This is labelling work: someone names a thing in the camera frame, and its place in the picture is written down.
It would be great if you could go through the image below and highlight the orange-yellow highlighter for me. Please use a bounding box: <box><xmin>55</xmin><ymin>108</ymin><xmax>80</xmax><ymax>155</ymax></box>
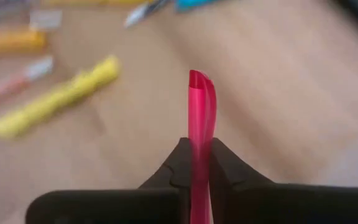
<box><xmin>0</xmin><ymin>26</ymin><xmax>48</xmax><ymax>57</ymax></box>

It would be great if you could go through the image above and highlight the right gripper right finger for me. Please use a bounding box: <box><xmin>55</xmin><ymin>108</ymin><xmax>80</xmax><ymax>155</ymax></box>
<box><xmin>209</xmin><ymin>136</ymin><xmax>358</xmax><ymax>224</ymax></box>

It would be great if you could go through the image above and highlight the blue highlighter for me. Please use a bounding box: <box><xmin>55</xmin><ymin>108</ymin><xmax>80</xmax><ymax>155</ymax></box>
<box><xmin>174</xmin><ymin>0</ymin><xmax>220</xmax><ymax>13</ymax></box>

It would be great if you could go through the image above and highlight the pink pen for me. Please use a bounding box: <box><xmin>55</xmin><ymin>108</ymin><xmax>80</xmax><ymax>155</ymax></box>
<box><xmin>187</xmin><ymin>69</ymin><xmax>218</xmax><ymax>224</ymax></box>

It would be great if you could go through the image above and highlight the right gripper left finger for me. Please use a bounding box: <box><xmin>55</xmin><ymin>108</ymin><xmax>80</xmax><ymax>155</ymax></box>
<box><xmin>25</xmin><ymin>136</ymin><xmax>193</xmax><ymax>224</ymax></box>

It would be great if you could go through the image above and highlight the brown marker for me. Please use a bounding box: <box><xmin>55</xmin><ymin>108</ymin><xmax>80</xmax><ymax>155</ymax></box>
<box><xmin>0</xmin><ymin>7</ymin><xmax>64</xmax><ymax>31</ymax></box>

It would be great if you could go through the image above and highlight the bright yellow highlighter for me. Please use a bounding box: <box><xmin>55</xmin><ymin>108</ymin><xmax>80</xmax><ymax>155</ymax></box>
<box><xmin>0</xmin><ymin>54</ymin><xmax>121</xmax><ymax>139</ymax></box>

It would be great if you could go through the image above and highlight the orange marker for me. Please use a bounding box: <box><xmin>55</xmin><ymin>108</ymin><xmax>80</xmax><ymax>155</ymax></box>
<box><xmin>0</xmin><ymin>55</ymin><xmax>55</xmax><ymax>110</ymax></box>

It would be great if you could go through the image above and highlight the black and white marker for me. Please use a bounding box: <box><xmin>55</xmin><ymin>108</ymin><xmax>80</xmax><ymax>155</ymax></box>
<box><xmin>123</xmin><ymin>0</ymin><xmax>170</xmax><ymax>29</ymax></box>

